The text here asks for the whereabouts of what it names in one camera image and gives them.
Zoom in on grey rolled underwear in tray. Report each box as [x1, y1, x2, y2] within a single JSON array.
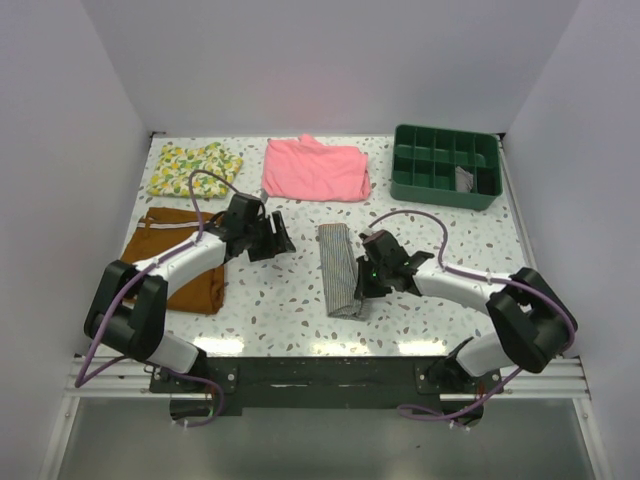
[[454, 166, 475, 193]]

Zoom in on green compartment tray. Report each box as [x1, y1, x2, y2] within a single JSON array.
[[390, 124, 503, 211]]

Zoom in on grey striped underwear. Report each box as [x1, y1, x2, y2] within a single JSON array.
[[318, 223, 369, 321]]

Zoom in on lemon print folded cloth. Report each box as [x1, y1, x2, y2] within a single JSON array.
[[146, 142, 243, 199]]

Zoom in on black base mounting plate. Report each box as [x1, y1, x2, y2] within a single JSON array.
[[149, 356, 503, 426]]

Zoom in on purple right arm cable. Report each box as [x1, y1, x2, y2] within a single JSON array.
[[359, 209, 579, 424]]

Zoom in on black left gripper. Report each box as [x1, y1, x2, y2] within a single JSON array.
[[243, 211, 294, 262]]

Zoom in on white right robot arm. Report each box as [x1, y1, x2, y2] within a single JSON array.
[[354, 230, 578, 393]]

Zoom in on aluminium front rail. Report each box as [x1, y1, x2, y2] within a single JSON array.
[[64, 357, 589, 403]]

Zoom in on brown folded trousers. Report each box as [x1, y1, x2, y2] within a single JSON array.
[[120, 207, 225, 315]]

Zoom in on pink folded shirt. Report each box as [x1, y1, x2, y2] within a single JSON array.
[[262, 134, 371, 202]]

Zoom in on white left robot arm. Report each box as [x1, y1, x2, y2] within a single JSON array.
[[83, 193, 296, 392]]

